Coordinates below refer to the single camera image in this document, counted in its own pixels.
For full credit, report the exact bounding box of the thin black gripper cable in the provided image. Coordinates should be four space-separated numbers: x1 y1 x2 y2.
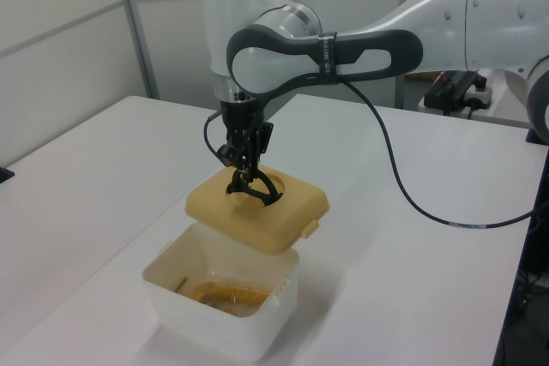
202 109 229 162

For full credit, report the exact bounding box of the yellow C-clamp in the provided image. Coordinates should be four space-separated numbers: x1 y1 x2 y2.
188 279 272 318

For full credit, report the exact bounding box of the grey partition post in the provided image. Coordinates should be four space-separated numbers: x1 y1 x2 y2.
114 0 161 100

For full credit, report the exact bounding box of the long black arm cable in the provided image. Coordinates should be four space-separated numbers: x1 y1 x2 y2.
255 76 540 231

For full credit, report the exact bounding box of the white plastic tool case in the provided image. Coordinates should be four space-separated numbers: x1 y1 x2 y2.
141 222 300 364

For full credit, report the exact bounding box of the grey emergency stop button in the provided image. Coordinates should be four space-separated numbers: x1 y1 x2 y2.
465 75 493 111

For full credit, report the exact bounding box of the clear plastic bag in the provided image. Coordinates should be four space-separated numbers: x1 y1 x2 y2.
201 292 269 320

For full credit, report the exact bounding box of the black lid handle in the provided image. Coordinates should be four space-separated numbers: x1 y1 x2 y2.
226 171 286 208

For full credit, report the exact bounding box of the black strap on arm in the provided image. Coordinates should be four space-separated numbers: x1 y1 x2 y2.
316 30 341 86

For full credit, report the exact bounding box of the cardboard box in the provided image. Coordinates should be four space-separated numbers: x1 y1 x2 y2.
405 69 448 83

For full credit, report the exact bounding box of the tan plastic case lid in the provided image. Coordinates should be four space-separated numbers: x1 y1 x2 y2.
184 164 332 255

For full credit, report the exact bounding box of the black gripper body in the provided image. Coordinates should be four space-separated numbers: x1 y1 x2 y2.
220 99 264 134

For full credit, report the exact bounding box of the black stand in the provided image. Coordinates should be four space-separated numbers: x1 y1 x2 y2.
526 125 549 146

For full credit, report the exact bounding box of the black power box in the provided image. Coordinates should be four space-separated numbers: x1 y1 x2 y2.
424 69 478 117

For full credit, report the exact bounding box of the white side table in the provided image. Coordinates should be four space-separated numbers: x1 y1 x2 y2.
418 69 534 129

